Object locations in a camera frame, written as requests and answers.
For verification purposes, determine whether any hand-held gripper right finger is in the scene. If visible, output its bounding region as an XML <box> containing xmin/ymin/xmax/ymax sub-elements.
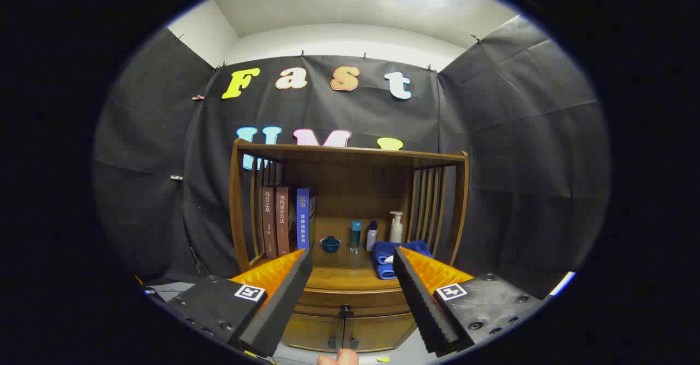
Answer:
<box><xmin>392</xmin><ymin>246</ymin><xmax>547</xmax><ymax>355</ymax></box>

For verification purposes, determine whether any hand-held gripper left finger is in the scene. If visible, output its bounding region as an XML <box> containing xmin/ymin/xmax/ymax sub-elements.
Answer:
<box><xmin>164</xmin><ymin>247</ymin><xmax>313</xmax><ymax>358</ymax></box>

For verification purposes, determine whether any wooden drawer with black knob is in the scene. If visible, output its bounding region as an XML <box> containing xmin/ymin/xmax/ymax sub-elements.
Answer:
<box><xmin>294</xmin><ymin>288</ymin><xmax>412</xmax><ymax>318</ymax></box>

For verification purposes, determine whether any wooden cabinet door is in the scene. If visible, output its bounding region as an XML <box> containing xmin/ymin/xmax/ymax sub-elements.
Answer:
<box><xmin>343</xmin><ymin>313</ymin><xmax>417</xmax><ymax>353</ymax></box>
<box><xmin>282</xmin><ymin>315</ymin><xmax>345</xmax><ymax>352</ymax></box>

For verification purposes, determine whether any wooden countertop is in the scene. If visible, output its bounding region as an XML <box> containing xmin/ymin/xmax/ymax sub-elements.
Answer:
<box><xmin>249</xmin><ymin>217</ymin><xmax>408</xmax><ymax>292</ymax></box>

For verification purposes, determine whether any wooden cabinet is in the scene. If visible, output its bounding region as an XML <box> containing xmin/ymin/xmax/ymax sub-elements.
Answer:
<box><xmin>229</xmin><ymin>138</ymin><xmax>470</xmax><ymax>353</ymax></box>

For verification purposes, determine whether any blue folded towel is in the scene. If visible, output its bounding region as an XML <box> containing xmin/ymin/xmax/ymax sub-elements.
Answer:
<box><xmin>372</xmin><ymin>240</ymin><xmax>433</xmax><ymax>280</ymax></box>

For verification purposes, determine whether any brown book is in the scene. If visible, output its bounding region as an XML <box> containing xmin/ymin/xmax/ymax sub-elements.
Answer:
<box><xmin>261</xmin><ymin>186</ymin><xmax>278</xmax><ymax>259</ymax></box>
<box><xmin>275</xmin><ymin>186</ymin><xmax>299</xmax><ymax>257</ymax></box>

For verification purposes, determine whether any blue book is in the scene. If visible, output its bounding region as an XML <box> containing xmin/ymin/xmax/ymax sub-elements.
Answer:
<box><xmin>296</xmin><ymin>186</ymin><xmax>316</xmax><ymax>251</ymax></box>

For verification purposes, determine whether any black backdrop cloth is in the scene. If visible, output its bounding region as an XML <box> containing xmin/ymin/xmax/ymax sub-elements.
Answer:
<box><xmin>93</xmin><ymin>15</ymin><xmax>610</xmax><ymax>300</ymax></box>

